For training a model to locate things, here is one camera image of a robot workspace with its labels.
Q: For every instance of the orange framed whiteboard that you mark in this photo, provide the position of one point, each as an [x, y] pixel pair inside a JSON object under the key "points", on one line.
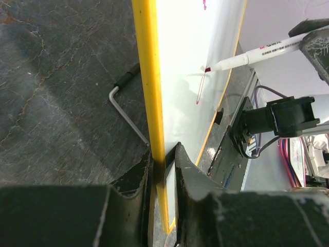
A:
{"points": [[177, 41]]}

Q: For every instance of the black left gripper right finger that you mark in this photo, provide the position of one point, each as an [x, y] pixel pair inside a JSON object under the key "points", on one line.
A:
{"points": [[209, 215]]}

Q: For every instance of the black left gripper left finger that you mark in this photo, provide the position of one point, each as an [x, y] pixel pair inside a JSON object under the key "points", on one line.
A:
{"points": [[117, 214]]}

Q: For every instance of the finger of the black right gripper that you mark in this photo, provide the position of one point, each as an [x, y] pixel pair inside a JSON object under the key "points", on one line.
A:
{"points": [[308, 26], [314, 46]]}

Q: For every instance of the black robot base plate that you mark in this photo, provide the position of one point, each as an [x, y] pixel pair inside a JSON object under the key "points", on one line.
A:
{"points": [[228, 168]]}

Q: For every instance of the white marker with purple cap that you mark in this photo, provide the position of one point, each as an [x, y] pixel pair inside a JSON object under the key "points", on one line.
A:
{"points": [[260, 54]]}

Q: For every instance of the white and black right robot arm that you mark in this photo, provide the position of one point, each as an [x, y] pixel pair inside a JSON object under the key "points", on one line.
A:
{"points": [[288, 116]]}

